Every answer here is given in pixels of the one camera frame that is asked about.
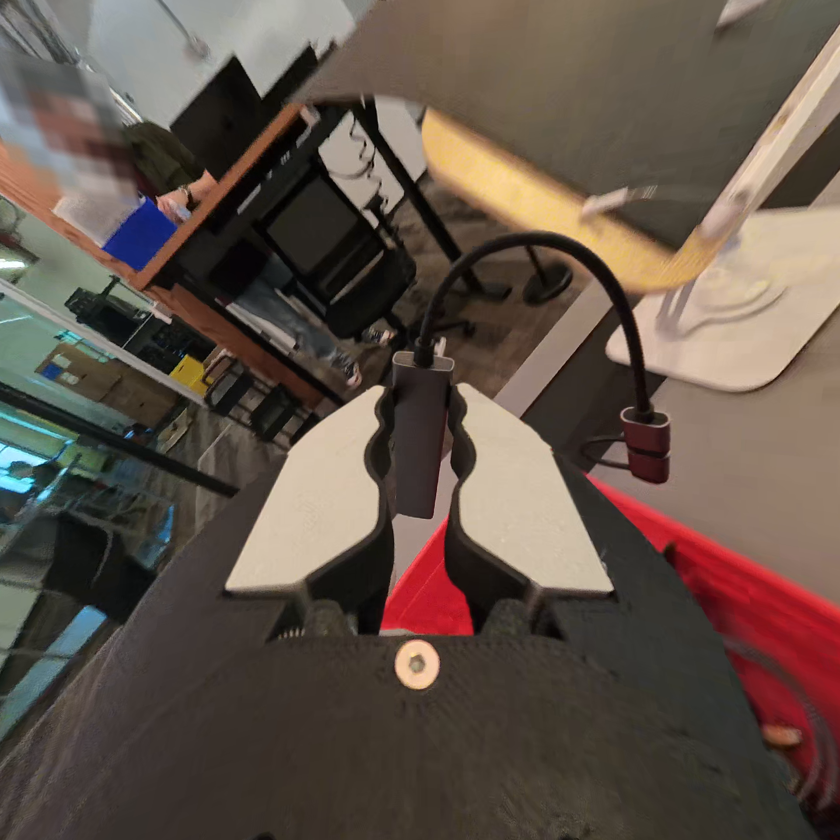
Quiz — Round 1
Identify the background office desk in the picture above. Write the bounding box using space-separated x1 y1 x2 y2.
132 99 437 410

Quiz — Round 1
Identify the red plastic bin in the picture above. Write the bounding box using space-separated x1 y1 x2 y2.
381 473 840 817

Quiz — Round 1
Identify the grey braided cable silver plug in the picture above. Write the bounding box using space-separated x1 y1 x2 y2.
716 630 840 811

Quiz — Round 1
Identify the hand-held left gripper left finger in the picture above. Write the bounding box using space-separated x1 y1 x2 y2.
226 388 395 601

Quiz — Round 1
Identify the black round-base pole stand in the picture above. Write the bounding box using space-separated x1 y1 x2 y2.
523 252 574 307

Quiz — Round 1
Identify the black rolling cart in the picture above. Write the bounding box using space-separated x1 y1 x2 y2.
204 352 312 443

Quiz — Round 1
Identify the small blue desk bin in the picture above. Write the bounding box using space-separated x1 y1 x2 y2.
103 197 181 273

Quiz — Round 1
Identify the small dark grey usb hub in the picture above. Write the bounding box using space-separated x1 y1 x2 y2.
392 233 674 519

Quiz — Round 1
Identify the yellow container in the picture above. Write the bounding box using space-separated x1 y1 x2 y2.
168 352 214 397

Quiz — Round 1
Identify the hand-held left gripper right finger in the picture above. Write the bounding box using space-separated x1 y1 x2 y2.
447 385 615 601

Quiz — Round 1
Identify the black office chair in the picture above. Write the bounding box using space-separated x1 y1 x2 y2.
254 168 476 345

